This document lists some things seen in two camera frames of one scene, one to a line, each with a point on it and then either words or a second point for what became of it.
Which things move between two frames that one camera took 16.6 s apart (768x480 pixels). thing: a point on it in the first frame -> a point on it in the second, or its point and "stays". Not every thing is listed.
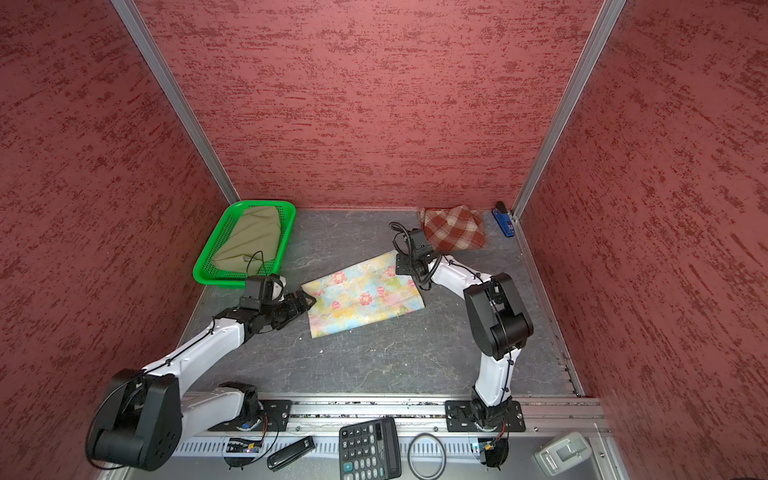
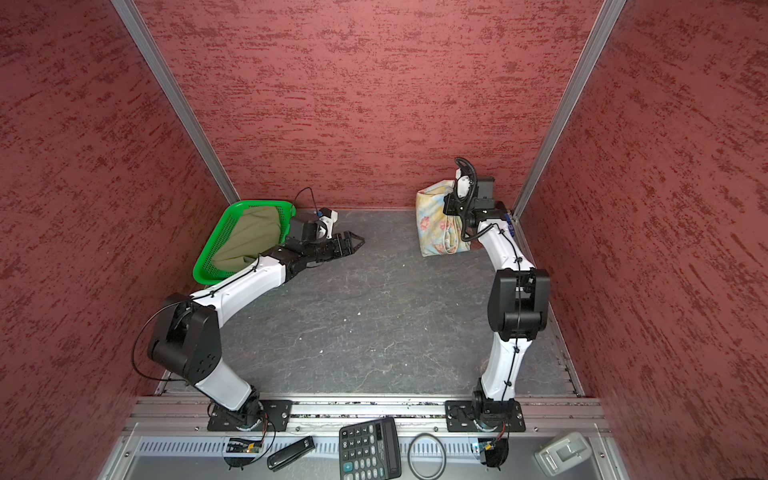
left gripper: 294,309 -> 348,243
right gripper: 402,265 -> 451,200
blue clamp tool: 503,219 stays
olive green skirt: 253,241 stays
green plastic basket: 206,272 stays
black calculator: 369,451 stays
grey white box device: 561,452 stays
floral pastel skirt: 360,295 -> 438,233
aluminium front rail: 422,414 stays
